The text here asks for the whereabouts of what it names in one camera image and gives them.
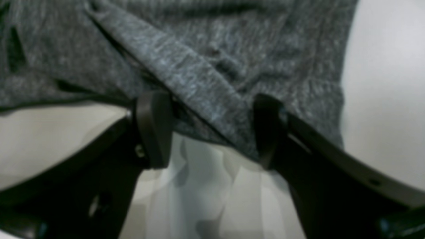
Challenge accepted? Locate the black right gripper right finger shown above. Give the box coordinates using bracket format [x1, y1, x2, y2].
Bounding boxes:
[254, 94, 425, 239]

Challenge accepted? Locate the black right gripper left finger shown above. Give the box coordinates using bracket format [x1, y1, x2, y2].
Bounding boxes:
[1, 90, 173, 239]

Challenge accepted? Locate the grey t-shirt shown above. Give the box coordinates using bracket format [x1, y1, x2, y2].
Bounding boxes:
[0, 0, 357, 160]

